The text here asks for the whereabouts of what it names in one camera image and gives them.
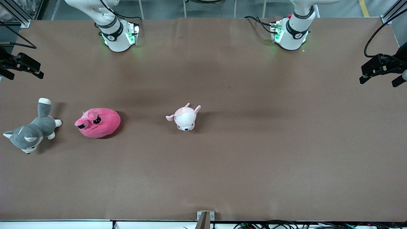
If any grey white plush husky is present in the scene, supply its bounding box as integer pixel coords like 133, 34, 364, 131
3, 98, 62, 155

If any tangled black cable bundle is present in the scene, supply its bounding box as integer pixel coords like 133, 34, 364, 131
234, 220, 407, 229

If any black right base cable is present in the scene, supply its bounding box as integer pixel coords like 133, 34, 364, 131
99, 0, 142, 23

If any black base cable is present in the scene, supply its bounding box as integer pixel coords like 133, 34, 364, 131
244, 16, 278, 34
99, 0, 142, 23

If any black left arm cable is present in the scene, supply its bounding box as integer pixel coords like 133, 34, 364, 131
364, 13, 407, 58

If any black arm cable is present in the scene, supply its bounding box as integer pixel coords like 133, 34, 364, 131
364, 13, 407, 58
0, 20, 37, 49

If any aluminium frame profile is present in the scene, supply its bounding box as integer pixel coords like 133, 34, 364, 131
381, 0, 407, 25
0, 0, 31, 28

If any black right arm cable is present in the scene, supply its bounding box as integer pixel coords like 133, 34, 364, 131
0, 20, 37, 49

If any hot pink round plush toy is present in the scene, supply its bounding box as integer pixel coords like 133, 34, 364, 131
74, 108, 121, 139

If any pale pink plush pig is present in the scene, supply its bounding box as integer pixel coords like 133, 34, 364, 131
166, 103, 202, 131

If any metal table edge bracket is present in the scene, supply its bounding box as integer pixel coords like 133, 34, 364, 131
196, 211, 215, 229

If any black left base cable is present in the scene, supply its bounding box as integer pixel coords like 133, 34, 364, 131
244, 16, 278, 34

